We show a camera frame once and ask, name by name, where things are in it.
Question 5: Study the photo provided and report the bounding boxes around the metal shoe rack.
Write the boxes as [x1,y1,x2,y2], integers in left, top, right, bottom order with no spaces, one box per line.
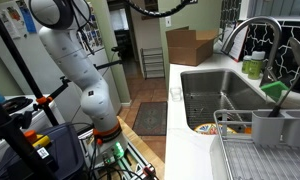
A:
[139,46,166,80]

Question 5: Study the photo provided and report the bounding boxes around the stainless steel sink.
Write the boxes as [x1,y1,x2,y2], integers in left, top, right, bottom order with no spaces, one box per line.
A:
[180,68,281,135]

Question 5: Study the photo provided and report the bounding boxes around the clear plastic cup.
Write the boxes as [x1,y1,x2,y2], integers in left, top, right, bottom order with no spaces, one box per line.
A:
[169,86,183,102]

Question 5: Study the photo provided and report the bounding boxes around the patterned floor rug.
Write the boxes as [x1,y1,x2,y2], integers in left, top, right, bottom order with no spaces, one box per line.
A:
[132,101,168,137]

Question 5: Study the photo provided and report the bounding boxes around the cardboard box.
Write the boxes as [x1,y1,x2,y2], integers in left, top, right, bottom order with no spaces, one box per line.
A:
[165,27,219,67]

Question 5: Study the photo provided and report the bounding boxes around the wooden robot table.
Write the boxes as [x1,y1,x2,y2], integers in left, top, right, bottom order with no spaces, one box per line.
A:
[116,115,166,180]

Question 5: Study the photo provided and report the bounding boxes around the colourful patterned plate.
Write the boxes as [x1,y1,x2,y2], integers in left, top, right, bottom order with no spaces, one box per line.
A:
[193,123,238,136]

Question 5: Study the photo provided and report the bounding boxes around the fridge photo collage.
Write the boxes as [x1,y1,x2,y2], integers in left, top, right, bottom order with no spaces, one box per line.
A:
[81,6,103,51]

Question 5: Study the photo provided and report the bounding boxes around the white drainboard tray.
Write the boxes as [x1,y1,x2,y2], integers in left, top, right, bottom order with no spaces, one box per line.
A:
[209,133,231,180]

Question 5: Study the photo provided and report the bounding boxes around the framed paper clipboard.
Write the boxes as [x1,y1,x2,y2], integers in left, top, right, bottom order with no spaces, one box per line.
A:
[223,23,249,63]

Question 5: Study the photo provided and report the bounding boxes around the short green soap bottle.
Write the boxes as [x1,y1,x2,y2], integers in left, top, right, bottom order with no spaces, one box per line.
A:
[241,54,253,75]

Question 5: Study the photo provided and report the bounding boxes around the dark blue storage tote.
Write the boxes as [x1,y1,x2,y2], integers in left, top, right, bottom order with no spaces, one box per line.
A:
[0,122,86,180]

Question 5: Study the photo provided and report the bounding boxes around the black tripod with orange clamp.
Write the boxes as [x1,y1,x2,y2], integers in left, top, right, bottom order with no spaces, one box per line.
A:
[0,9,124,127]

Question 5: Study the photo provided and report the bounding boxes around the tall green soap bottle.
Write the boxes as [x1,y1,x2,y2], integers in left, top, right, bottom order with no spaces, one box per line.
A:
[247,50,267,80]

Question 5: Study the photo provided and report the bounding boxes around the white stove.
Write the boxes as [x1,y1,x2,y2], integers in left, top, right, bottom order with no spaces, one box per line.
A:
[0,94,66,168]

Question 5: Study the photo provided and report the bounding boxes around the grey utensil caddy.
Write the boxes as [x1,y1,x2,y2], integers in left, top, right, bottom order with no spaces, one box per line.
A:
[251,109,300,149]

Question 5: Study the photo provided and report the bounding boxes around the white refrigerator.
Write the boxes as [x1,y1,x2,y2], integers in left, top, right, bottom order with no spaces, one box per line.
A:
[0,0,123,125]

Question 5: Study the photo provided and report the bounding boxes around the green sponge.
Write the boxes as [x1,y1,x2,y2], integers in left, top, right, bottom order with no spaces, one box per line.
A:
[259,80,291,103]

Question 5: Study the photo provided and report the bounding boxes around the yellow and orange emergency stop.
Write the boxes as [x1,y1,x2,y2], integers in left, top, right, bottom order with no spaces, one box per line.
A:
[23,129,53,149]

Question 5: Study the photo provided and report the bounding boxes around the curved steel faucet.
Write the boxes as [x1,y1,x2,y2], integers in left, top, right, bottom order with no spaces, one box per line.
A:
[220,16,283,88]

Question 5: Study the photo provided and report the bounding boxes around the blue paper sheet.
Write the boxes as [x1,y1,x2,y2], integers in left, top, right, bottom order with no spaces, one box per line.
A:
[21,5,38,34]

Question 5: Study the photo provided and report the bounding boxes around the window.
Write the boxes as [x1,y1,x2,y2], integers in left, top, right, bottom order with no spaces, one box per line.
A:
[248,0,300,19]

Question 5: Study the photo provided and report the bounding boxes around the white printed paper sheet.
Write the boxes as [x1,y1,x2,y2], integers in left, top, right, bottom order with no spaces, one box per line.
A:
[0,5,22,40]

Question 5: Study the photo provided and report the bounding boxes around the wire sink grid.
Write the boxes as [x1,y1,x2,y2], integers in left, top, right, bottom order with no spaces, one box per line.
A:
[184,93,254,129]

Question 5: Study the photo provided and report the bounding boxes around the white light switch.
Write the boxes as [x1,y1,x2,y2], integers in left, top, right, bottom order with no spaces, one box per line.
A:
[164,15,173,28]

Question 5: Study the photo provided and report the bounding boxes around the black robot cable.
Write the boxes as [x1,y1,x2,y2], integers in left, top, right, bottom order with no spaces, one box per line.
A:
[68,0,198,56]

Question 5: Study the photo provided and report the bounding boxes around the wire dish drying rack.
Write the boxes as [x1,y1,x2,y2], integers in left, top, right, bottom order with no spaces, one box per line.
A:
[213,109,300,180]

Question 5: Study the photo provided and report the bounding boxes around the thick black camera stand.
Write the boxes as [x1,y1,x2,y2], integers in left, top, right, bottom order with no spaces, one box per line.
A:
[0,89,59,180]

